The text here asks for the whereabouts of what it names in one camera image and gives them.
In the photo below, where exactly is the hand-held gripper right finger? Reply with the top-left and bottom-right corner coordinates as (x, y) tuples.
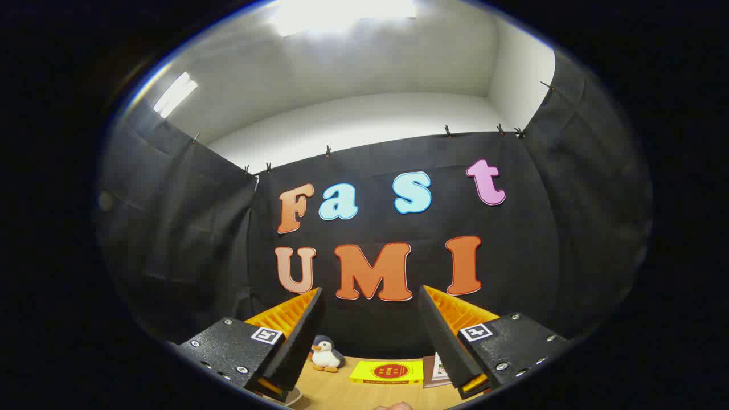
(417, 285), (571, 399)

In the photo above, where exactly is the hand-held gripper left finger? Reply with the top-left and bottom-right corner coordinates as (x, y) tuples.
(178, 288), (326, 403)

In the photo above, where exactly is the penguin plush toy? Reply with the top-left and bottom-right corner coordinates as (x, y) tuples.
(310, 335), (346, 374)

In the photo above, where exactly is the brown cover book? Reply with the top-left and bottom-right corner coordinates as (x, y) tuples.
(423, 356), (450, 389)

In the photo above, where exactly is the yellow book with red circle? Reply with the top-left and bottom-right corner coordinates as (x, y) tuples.
(349, 359), (424, 386)

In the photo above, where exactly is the black backdrop cloth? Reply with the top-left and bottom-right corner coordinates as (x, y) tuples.
(94, 51), (653, 360)

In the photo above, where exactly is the small ceiling light panel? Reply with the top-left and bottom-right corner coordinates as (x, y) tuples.
(153, 72), (199, 119)

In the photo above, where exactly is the large ceiling light panel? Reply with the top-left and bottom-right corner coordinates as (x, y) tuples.
(268, 0), (419, 38)

